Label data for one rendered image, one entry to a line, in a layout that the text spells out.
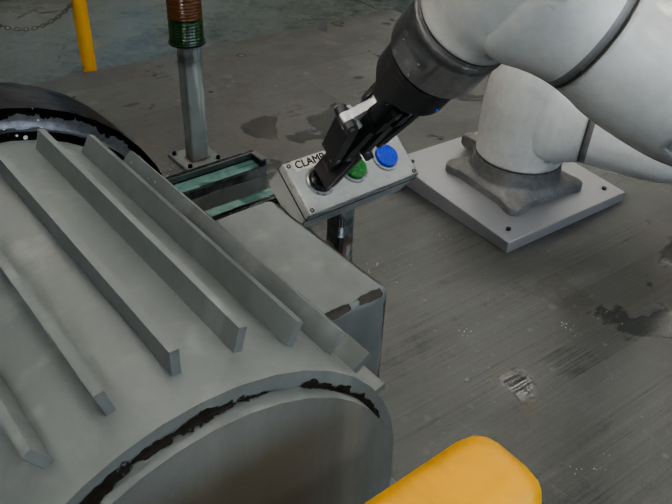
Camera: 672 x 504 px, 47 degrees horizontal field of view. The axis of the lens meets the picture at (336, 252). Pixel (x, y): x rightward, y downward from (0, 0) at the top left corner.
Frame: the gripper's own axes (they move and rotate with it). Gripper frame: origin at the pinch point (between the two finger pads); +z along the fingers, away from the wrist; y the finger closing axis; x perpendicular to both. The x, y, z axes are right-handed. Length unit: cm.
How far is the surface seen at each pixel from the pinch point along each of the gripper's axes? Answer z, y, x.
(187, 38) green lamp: 39, -12, -41
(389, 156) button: 3.9, -10.0, 0.3
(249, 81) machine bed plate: 75, -42, -48
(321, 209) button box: 4.6, 1.8, 3.2
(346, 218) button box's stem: 10.9, -4.8, 4.0
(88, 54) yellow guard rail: 212, -65, -142
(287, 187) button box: 5.9, 3.6, -1.0
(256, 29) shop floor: 272, -186, -170
